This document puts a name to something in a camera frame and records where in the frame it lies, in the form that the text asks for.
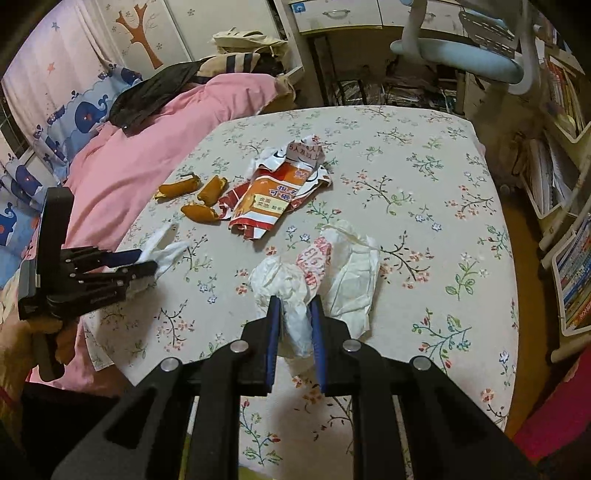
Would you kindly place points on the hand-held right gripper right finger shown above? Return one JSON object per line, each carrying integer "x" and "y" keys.
{"x": 318, "y": 341}

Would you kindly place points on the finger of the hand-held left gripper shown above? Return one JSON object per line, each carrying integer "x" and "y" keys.
{"x": 124, "y": 256}
{"x": 138, "y": 272}

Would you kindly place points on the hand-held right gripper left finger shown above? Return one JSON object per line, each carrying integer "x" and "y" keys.
{"x": 274, "y": 332}

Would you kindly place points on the white tissue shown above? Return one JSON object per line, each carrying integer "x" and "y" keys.
{"x": 168, "y": 251}

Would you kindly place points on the white red-printed plastic bag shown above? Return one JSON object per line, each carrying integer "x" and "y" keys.
{"x": 281, "y": 281}

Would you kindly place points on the white paper bag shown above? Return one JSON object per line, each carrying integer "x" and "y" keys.
{"x": 353, "y": 277}

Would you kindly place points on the orange red snack wrapper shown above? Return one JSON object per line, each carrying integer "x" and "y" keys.
{"x": 263, "y": 198}

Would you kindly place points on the white black-printed plastic bag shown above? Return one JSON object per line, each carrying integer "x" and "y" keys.
{"x": 295, "y": 154}

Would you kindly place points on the pink blanket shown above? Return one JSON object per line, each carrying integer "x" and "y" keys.
{"x": 152, "y": 138}

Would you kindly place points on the black jacket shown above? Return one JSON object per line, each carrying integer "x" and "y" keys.
{"x": 152, "y": 94}

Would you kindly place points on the floral tablecloth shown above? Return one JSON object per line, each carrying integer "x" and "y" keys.
{"x": 415, "y": 207}

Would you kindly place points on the pink star curtain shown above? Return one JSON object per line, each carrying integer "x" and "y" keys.
{"x": 55, "y": 50}

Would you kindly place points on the orange tree sticker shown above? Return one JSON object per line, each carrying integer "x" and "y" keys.
{"x": 141, "y": 32}

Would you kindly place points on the striped pillow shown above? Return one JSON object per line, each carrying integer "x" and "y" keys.
{"x": 231, "y": 63}

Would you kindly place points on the white wardrobe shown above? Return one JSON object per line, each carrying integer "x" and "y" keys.
{"x": 198, "y": 27}

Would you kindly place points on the beige tote bag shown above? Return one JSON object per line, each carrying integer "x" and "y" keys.
{"x": 249, "y": 41}

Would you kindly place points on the red bag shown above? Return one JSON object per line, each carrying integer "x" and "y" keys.
{"x": 558, "y": 415}

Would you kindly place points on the white bookshelf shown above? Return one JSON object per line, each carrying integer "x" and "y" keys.
{"x": 563, "y": 184}

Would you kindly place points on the white drawer blue label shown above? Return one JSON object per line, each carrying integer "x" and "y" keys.
{"x": 332, "y": 16}

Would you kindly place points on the grey blue office chair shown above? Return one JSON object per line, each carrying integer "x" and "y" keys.
{"x": 461, "y": 50}

